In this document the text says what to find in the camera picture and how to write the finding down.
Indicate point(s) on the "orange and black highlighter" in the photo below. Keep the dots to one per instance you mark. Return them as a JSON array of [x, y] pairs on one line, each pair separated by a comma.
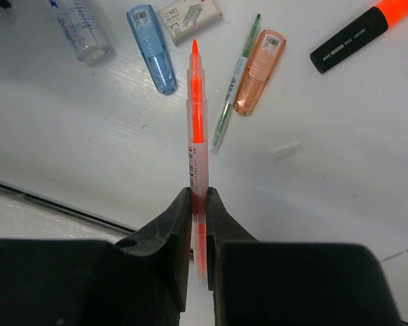
[[357, 34]]

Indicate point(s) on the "clear tube with blue cap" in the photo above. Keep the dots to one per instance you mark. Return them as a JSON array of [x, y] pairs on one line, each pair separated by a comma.
[[81, 24]]

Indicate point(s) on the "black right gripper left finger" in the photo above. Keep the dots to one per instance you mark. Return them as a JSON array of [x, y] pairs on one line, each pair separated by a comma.
[[139, 280]]

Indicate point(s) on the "white staples box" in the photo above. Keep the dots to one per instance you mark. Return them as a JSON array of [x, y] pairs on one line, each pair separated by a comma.
[[183, 18]]

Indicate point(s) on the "clear pen cap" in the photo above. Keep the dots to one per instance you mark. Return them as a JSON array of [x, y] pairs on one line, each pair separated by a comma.
[[286, 152]]

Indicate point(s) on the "orange translucent case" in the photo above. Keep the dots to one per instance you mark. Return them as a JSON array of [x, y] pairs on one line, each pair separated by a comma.
[[259, 70]]

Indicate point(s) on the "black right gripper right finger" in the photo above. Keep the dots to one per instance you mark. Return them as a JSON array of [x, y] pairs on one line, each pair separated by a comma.
[[291, 283]]

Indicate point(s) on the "orange slim highlighter pen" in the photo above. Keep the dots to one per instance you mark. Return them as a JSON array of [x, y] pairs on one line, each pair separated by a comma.
[[198, 163]]

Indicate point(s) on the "green slim highlighter pen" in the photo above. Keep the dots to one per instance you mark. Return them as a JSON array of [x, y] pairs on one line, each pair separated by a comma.
[[233, 88]]

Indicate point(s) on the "aluminium table edge rail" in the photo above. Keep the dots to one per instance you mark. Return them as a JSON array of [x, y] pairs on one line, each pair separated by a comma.
[[53, 205]]

